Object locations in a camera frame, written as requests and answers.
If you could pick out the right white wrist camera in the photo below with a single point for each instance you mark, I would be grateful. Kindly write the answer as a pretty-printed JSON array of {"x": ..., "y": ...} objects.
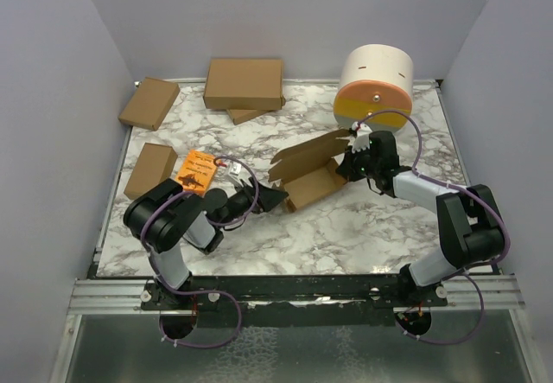
[{"x": 361, "y": 134}]

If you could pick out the round pastel drawer cabinet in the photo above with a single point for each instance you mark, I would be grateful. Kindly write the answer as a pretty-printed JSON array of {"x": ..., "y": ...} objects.
[{"x": 375, "y": 77}]

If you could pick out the folded cardboard box back left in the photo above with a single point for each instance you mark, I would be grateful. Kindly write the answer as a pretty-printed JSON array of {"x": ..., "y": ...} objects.
[{"x": 150, "y": 104}]

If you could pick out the aluminium rail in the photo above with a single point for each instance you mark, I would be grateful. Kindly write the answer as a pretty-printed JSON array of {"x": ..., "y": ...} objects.
[{"x": 106, "y": 297}]

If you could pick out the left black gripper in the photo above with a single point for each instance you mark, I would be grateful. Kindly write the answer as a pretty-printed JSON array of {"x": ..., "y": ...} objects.
[{"x": 269, "y": 198}]

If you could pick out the folded cardboard box front left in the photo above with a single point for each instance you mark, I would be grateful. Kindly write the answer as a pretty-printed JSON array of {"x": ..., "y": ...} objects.
[{"x": 155, "y": 163}]

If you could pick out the small cardboard box under stack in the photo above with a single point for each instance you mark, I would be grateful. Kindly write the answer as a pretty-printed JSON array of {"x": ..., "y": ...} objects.
[{"x": 241, "y": 116}]

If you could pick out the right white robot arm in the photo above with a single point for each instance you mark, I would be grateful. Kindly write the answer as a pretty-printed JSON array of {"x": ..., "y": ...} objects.
[{"x": 471, "y": 231}]

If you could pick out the brown cardboard box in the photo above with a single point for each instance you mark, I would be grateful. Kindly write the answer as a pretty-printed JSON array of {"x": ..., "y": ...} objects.
[{"x": 307, "y": 172}]

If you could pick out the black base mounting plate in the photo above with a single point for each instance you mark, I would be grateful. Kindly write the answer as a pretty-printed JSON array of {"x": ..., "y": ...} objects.
[{"x": 290, "y": 301}]

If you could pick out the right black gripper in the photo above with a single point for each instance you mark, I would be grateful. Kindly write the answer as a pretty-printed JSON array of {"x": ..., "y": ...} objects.
[{"x": 346, "y": 169}]

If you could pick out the large folded cardboard box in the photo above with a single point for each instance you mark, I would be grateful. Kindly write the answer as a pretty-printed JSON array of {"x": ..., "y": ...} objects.
[{"x": 244, "y": 84}]

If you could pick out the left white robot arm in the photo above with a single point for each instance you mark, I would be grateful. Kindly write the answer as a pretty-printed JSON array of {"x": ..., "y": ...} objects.
[{"x": 167, "y": 214}]

